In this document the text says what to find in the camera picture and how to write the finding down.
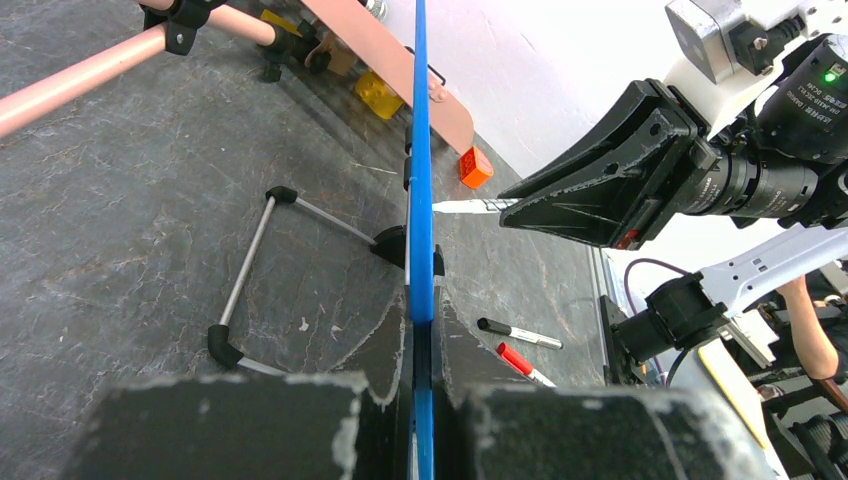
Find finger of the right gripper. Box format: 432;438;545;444
500;134;719;250
499;79;696;198

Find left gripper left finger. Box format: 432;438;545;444
317;288;412;479

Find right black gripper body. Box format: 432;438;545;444
616;80;820;250

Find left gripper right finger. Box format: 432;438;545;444
432;287;528;479

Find green whiteboard marker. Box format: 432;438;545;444
432;198;520;214

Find blue framed whiteboard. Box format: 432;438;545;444
206;0;446;480

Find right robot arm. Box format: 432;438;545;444
500;33;847;384

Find black whiteboard marker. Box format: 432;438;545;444
476;317;563;350

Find red whiteboard marker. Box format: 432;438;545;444
496;342;556;388

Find orange tape roll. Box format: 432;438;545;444
458;146;494;189

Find person in background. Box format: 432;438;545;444
772;275;847;384

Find yellow toy brick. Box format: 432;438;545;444
354;69;405;120

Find pink perforated board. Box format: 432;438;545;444
303;0;474;154

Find black flashlight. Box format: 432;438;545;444
360;0;388;22

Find pink folding tripod stand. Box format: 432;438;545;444
1;1;305;137

